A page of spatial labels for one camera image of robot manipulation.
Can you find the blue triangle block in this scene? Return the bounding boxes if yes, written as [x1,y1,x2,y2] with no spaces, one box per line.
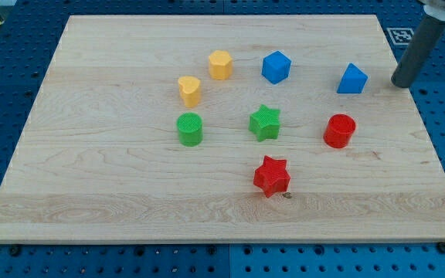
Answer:
[337,63,369,93]

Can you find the wooden board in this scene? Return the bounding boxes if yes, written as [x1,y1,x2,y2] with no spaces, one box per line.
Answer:
[0,15,445,245]

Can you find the green cylinder block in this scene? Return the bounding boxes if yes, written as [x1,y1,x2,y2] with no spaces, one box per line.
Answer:
[176,112,203,147]

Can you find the yellow heart block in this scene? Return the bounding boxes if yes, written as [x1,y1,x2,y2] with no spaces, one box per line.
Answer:
[178,76,201,108]

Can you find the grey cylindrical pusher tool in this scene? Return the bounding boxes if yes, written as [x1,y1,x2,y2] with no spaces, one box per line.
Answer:
[391,15,445,88]

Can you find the blue cube block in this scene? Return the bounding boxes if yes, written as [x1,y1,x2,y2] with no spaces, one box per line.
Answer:
[261,51,291,84]

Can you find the red star block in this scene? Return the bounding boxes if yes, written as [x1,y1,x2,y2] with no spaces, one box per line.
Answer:
[253,155,290,198]

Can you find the yellow hexagon block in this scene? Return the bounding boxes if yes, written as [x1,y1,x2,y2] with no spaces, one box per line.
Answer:
[209,50,233,80]

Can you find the green star block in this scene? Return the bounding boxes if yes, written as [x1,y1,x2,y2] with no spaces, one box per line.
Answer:
[249,104,280,142]

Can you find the red cylinder block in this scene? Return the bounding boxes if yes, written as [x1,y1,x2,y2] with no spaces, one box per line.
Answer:
[323,114,356,148]

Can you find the white fiducial marker tag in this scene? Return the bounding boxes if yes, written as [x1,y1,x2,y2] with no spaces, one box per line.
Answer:
[387,27,414,46]

